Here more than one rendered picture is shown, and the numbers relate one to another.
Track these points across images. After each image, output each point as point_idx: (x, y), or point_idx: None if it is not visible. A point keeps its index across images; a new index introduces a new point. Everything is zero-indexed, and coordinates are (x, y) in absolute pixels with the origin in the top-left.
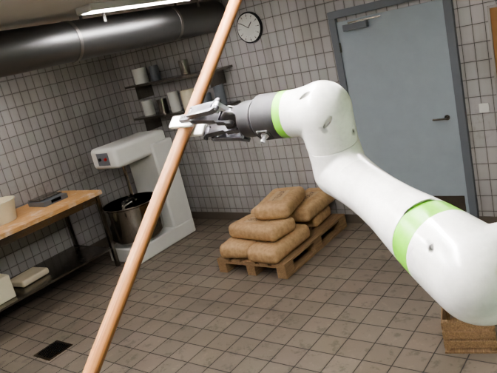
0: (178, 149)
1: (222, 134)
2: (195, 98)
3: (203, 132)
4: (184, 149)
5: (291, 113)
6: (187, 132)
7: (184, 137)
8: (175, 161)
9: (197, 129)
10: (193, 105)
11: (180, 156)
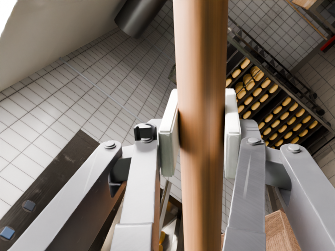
0: (189, 213)
1: (294, 208)
2: (177, 24)
3: (233, 168)
4: (212, 206)
5: None
6: (194, 161)
7: (192, 179)
8: (195, 245)
9: (225, 139)
10: (179, 57)
11: (202, 230)
